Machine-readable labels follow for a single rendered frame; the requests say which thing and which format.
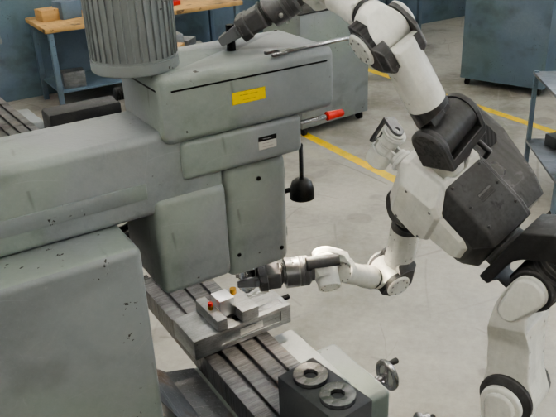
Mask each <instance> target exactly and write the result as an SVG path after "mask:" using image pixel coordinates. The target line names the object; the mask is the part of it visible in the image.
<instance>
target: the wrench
mask: <svg viewBox="0 0 556 417"><path fill-rule="evenodd" d="M341 41H349V36H343V37H339V38H334V39H330V40H326V41H318V42H314V43H309V44H305V45H301V46H294V47H290V48H285V49H281V50H280V49H274V50H267V51H264V55H270V54H271V57H277V56H281V55H287V53H289V52H293V51H297V50H305V49H309V48H313V47H317V46H325V45H329V44H333V43H337V42H341Z"/></svg>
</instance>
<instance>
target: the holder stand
mask: <svg viewBox="0 0 556 417"><path fill-rule="evenodd" d="M278 387H279V405H280V417H371V412H372V399H371V398H369V397H368V396H366V395H365V394H363V393H362V392H360V391H359V390H358V389H357V388H355V387H354V386H352V385H351V384H349V383H348V382H347V381H345V380H344V379H343V378H341V377H340V376H338V375H337V374H335V373H334V372H333V371H331V370H329V369H328V368H327V367H326V366H324V365H323V364H322V363H320V362H318V361H317V360H316V359H314V358H313V357H312V358H310V359H309V360H308V361H306V362H303V363H301V364H300V365H298V366H297V367H294V368H293V369H291V370H289V371H287V372H285V373H284V374H282V375H280V376H278Z"/></svg>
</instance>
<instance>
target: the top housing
mask: <svg viewBox="0 0 556 417"><path fill-rule="evenodd" d="M314 42H316V41H311V40H308V39H305V38H303V37H300V36H295V35H292V34H290V33H287V32H284V31H277V30H274V31H267V32H262V33H257V34H255V35H254V37H253V38H251V39H250V40H249V41H247V42H245V41H244V40H243V39H242V37H241V38H239V39H237V40H235V43H236V50H235V51H227V45H225V46H221V45H220V43H219V42H218V41H210V42H204V43H199V44H195V45H190V46H181V47H178V52H179V60H180V62H179V64H178V65H177V66H176V67H175V68H174V69H173V70H170V71H168V72H165V73H163V74H157V75H152V76H148V77H142V78H133V79H122V88H123V94H124V100H125V107H126V111H129V112H131V113H132V114H134V115H135V116H137V117H139V118H140V119H141V120H142V121H143V122H145V123H147V124H148V125H150V126H151V127H153V128H154V129H156V130H157V131H158V132H159V133H160V135H161V138H162V140H163V141H164V142H165V143H167V144H174V143H177V142H182V141H188V140H191V139H195V138H198V137H205V136H208V135H212V134H215V133H220V132H225V131H229V130H232V129H236V128H240V127H246V126H250V125H253V124H258V123H261V122H267V121H270V120H275V119H278V118H282V117H288V116H291V115H295V114H299V113H305V112H308V111H313V110H316V109H320V108H326V107H327V106H329V105H330V104H331V102H332V100H333V66H332V51H331V49H330V47H329V46H326V45H325V46H317V47H313V48H309V49H305V50H297V51H293V52H289V53H287V55H281V56H277V57H271V54H270V55H264V51H267V50H274V49H280V50H281V49H285V48H290V47H294V46H301V45H305V44H309V43H314Z"/></svg>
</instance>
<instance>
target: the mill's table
mask: <svg viewBox="0 0 556 417"><path fill-rule="evenodd" d="M144 281H145V287H146V298H147V304H148V309H149V310H150V311H151V312H152V313H153V314H154V315H155V317H156V318H157V319H158V320H159V322H160V323H161V324H162V325H163V327H164V328H165V329H166V330H167V332H168V333H169V334H170V335H171V337H172V338H173V339H174V340H175V341H176V342H177V343H178V344H179V345H180V347H181V348H182V349H183V351H184V352H185V353H186V354H187V356H188V357H189V358H190V359H191V361H192V362H193V363H194V364H195V366H196V367H197V368H198V369H199V370H200V371H201V372H202V373H203V374H204V376H205V377H206V378H207V379H208V381H209V382H210V383H211V384H212V386H213V387H214V388H215V390H216V391H217V392H218V393H219V394H220V395H221V396H222V398H223V399H224V400H225V401H226V402H227V403H228V405H229V406H230V407H231V408H232V410H233V411H234V412H235V413H236V415H237V416H238V417H280V405H279V387H278V376H280V375H282V374H284V373H285V372H287V371H289V370H291V369H293V368H294V367H297V366H298V365H300V364H301V363H300V362H299V361H298V360H296V359H295V358H294V357H293V356H292V355H291V354H290V353H289V352H288V351H287V350H286V349H285V348H284V347H283V346H282V345H281V344H280V343H278V342H277V341H276V340H275V339H274V338H273V337H272V336H271V335H270V334H269V333H268V332H264V333H261V334H259V335H257V336H255V337H253V338H249V339H247V340H245V341H243V342H240V343H237V344H235V345H232V346H231V347H227V348H225V349H223V350H221V351H218V352H215V353H213V354H211V355H208V356H207V357H203V358H200V359H199V360H195V359H194V358H193V357H192V356H191V354H190V353H189V352H188V351H187V350H186V349H185V347H184V346H183V345H182V344H181V343H180V342H179V341H178V339H177V338H176V337H175V330H174V323H173V319H176V318H179V317H180V316H183V315H186V314H189V313H192V312H194V311H196V303H195V301H196V300H197V299H200V298H203V297H205V298H206V299H208V300H209V301H211V294H212V293H214V292H217V291H219V290H222V288H221V287H220V286H219V285H218V284H217V283H216V282H215V281H214V280H213V279H211V280H206V281H204V282H201V283H198V284H196V285H192V286H190V287H187V288H184V289H182V290H177V291H175V292H172V293H167V292H165V291H163V289H162V288H161V287H160V286H159V285H158V284H157V283H156V282H155V280H154V279H153V278H152V277H151V276H150V277H149V276H148V275H144Z"/></svg>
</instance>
